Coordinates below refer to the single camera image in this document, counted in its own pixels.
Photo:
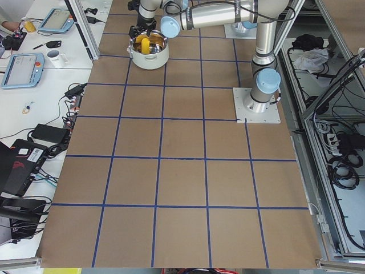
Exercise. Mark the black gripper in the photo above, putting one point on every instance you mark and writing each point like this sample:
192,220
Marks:
144,20

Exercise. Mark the yellow corn cob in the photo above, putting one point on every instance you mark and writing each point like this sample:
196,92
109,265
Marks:
145,46

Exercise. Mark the pale green cooking pot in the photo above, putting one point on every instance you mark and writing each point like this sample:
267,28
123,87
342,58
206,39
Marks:
159,51

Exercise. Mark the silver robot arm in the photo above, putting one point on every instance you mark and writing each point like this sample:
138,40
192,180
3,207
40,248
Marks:
241,19

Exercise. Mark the blue teach pendant far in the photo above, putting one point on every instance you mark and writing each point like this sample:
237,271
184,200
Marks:
57,21

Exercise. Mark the blue teach pendant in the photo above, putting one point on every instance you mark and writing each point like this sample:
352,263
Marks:
23,71
57,21

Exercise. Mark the white mug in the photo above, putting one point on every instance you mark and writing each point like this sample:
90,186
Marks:
58,59

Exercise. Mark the blue teach pendant near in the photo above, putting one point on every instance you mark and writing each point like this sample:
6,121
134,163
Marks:
23,71

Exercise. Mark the black power adapter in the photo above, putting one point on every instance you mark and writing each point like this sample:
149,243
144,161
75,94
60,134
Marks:
50,133

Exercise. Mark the white crumpled cloth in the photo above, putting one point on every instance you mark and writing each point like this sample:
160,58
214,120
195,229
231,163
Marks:
312,61

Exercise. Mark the black laptop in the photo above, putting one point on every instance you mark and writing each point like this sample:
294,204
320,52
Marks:
26,159

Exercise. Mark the aluminium frame post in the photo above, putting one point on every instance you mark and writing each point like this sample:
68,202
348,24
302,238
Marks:
77,12

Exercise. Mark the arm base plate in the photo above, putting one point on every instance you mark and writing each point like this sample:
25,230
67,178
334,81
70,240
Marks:
241,30
249,111

